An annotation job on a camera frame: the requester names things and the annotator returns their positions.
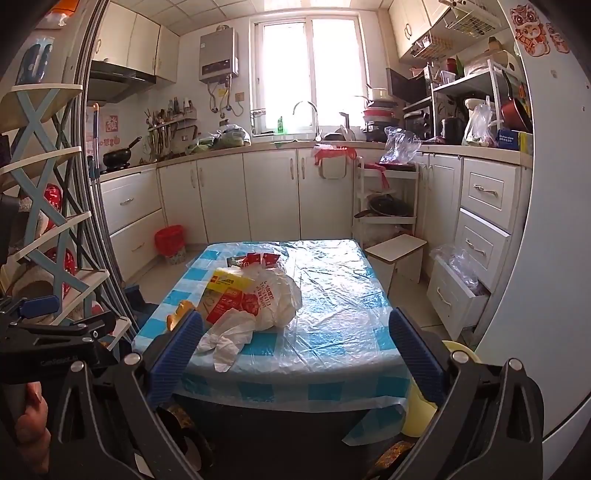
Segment black wok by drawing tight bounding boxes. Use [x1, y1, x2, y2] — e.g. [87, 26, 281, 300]
[102, 136, 143, 168]

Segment small red sticker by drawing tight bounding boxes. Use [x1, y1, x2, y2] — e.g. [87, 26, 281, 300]
[547, 23, 572, 54]

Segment white wire rack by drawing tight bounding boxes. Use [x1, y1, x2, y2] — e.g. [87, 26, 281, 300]
[411, 0, 502, 58]

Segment dark blue crate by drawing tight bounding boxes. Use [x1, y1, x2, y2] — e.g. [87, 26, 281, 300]
[124, 285, 160, 333]

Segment white countertop shelf rack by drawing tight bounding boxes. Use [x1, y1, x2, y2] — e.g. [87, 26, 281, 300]
[431, 58, 522, 144]

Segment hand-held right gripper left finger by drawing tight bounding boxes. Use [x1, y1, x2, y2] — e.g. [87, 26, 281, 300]
[48, 308, 206, 480]

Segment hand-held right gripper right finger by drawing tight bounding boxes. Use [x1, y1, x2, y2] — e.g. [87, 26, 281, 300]
[390, 308, 546, 480]

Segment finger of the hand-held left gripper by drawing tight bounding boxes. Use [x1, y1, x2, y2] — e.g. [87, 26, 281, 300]
[7, 315, 118, 344]
[0, 295, 62, 325]

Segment white plastic bag with greens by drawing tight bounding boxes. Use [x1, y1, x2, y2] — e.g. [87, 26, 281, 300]
[463, 104, 495, 147]

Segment crumpled clear plastic bag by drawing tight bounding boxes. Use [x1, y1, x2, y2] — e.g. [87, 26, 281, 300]
[429, 244, 485, 296]

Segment white refrigerator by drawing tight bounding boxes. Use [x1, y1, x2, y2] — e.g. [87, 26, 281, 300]
[471, 0, 591, 444]

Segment red cooking pot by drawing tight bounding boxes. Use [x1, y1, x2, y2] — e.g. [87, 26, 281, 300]
[501, 99, 532, 132]

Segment white drawer cabinet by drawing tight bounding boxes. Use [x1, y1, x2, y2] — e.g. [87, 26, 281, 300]
[455, 154, 532, 324]

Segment grey sliding door frame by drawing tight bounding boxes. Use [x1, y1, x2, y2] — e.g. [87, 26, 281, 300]
[76, 0, 134, 333]

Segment person's left hand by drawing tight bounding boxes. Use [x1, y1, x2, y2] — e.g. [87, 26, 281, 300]
[18, 382, 52, 474]

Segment wall utensil rack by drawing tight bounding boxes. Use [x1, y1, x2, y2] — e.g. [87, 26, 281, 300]
[147, 97, 198, 162]

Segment black microwave oven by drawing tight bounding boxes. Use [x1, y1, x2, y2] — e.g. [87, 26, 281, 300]
[403, 99, 437, 141]

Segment blue white shelf rack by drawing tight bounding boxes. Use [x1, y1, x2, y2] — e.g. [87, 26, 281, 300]
[0, 83, 121, 342]

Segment white drawer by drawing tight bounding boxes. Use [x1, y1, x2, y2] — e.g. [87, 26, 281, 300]
[427, 256, 490, 342]

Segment red plastic basket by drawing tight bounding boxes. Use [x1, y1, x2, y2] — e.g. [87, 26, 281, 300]
[154, 225, 186, 259]

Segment large red lion sticker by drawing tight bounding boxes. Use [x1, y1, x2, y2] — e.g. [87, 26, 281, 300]
[510, 4, 550, 58]

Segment white base cabinets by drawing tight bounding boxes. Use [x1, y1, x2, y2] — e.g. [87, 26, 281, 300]
[99, 141, 462, 282]

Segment red cloth strip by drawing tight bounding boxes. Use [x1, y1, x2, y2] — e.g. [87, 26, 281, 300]
[365, 161, 416, 190]

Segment blue checkered plastic tablecloth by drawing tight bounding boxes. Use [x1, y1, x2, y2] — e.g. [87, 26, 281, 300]
[131, 237, 414, 446]

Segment red yellow food package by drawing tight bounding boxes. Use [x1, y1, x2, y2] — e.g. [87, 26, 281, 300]
[203, 270, 259, 326]

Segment grey wall water heater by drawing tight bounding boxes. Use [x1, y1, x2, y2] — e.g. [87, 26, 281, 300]
[199, 28, 240, 85]

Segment mop with blue clamp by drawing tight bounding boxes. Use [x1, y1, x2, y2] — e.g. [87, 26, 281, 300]
[90, 104, 109, 181]

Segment range hood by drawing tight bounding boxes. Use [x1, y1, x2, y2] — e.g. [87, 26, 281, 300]
[88, 60, 157, 104]

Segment white wooden stool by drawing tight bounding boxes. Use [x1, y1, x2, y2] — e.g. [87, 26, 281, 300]
[365, 234, 428, 296]

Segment white tiered corner rack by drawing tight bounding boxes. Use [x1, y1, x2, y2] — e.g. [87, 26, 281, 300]
[353, 157, 421, 245]

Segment kitchen window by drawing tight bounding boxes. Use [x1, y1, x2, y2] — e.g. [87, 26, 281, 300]
[252, 16, 370, 134]

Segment blue cardboard box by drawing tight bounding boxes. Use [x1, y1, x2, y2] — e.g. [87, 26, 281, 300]
[496, 129, 522, 151]

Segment bag of green vegetables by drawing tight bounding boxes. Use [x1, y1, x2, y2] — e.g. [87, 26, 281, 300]
[187, 124, 252, 153]

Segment black frying pan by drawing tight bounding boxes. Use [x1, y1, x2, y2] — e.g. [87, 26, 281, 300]
[355, 194, 411, 219]

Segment stack of cooking pots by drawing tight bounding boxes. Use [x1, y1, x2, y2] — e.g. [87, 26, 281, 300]
[362, 88, 402, 141]

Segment chrome kitchen faucet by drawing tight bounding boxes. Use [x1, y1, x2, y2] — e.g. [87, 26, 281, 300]
[292, 100, 324, 141]

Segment cream wall cabinets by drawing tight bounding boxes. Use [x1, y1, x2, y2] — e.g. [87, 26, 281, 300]
[388, 0, 451, 61]
[90, 0, 180, 84]

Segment orange peel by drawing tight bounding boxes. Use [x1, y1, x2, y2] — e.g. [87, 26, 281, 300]
[166, 300, 195, 330]

